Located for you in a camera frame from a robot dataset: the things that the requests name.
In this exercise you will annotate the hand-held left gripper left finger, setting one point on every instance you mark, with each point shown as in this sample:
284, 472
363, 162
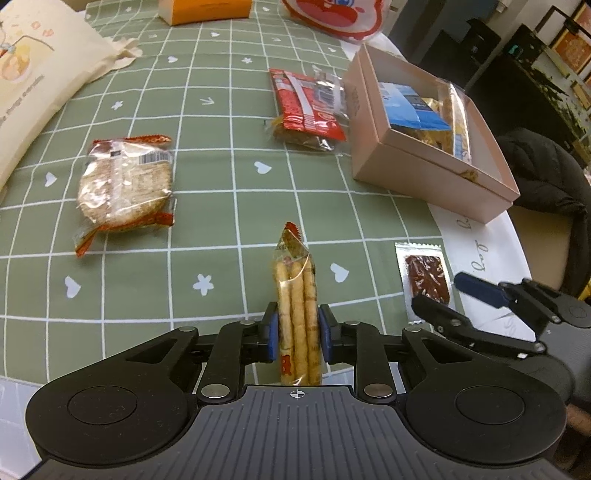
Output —
273, 337

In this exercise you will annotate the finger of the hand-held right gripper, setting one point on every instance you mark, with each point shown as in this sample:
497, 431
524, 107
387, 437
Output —
443, 318
480, 288

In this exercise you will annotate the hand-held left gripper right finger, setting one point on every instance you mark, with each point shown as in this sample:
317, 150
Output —
325, 337

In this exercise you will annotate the red-ended biscuit stick packet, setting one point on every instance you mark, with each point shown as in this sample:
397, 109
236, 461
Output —
295, 295

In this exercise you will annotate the small dried meat packet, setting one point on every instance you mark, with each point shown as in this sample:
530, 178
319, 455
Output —
425, 272

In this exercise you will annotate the pink cardboard box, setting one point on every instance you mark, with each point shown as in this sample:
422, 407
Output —
415, 170

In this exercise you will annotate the blue snack packet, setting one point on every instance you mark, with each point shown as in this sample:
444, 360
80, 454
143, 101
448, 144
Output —
406, 110

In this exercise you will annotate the clear rice cracker packet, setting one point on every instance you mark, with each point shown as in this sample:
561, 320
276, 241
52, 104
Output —
124, 184

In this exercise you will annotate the red snack packet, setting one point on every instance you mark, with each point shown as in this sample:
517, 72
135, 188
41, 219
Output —
295, 101

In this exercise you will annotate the beige dining chair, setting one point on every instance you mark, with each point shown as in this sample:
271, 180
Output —
540, 240

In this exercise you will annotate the black padded jacket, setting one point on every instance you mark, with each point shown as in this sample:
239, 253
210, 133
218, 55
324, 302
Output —
545, 170

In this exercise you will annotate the green checked tablecloth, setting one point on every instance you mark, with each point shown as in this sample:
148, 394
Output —
221, 138

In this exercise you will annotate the black side cabinet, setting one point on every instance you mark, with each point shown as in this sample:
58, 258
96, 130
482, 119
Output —
545, 55

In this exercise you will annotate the black water dispenser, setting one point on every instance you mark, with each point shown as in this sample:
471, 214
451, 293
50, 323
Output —
480, 46

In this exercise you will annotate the red and white rabbit bag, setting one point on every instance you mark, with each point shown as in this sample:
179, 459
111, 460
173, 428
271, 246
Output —
337, 18

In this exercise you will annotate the orange tissue box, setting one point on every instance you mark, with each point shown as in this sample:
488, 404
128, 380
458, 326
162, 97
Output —
203, 9

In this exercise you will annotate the cream printed tote bag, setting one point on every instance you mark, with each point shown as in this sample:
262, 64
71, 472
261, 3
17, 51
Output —
37, 69

